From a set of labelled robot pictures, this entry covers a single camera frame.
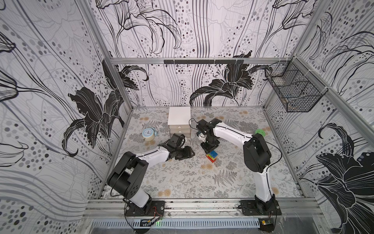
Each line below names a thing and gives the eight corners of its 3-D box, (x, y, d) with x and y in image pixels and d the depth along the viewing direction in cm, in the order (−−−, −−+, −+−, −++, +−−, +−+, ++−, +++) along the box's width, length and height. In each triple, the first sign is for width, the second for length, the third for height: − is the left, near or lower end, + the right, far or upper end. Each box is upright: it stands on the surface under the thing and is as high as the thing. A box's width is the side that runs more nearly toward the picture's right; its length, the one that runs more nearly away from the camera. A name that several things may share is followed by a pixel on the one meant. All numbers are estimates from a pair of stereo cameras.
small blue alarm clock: (142, 141, 101) (140, 137, 97) (145, 131, 107) (143, 127, 103) (155, 141, 101) (154, 137, 97) (157, 131, 106) (156, 127, 103)
